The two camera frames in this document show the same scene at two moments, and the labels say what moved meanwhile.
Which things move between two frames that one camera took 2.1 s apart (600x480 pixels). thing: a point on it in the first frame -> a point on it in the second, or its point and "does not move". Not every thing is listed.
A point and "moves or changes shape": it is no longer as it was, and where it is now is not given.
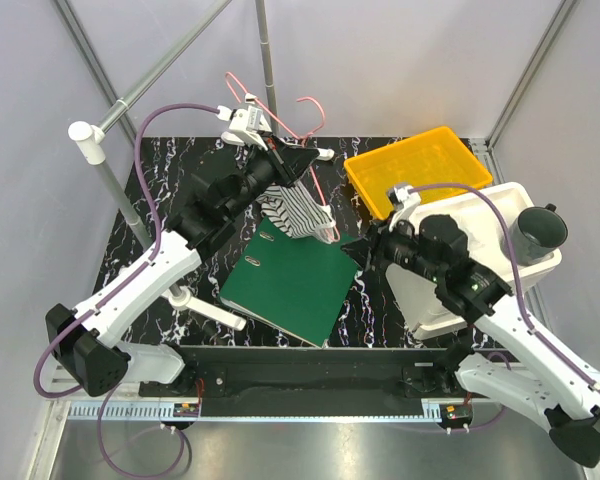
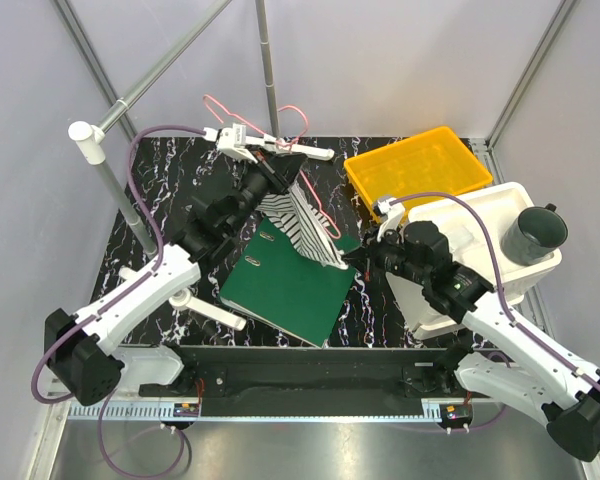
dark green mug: [534, 235] does not move
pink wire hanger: [238, 91] -> [210, 100]
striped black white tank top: [292, 208] moves or changes shape
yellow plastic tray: [433, 157] does not move
